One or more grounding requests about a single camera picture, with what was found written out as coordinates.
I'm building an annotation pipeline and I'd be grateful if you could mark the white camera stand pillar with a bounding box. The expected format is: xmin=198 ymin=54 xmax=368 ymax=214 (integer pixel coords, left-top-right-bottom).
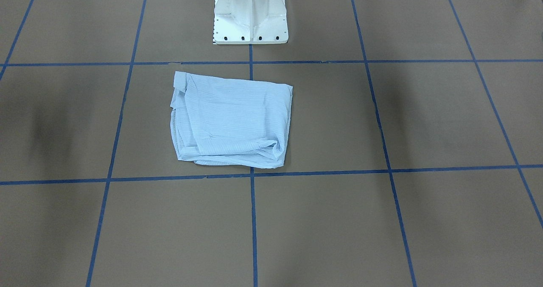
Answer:
xmin=212 ymin=0 xmax=289 ymax=45

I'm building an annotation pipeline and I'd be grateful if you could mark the light blue button shirt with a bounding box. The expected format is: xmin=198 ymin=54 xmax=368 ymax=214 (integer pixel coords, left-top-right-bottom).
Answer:
xmin=170 ymin=71 xmax=293 ymax=169

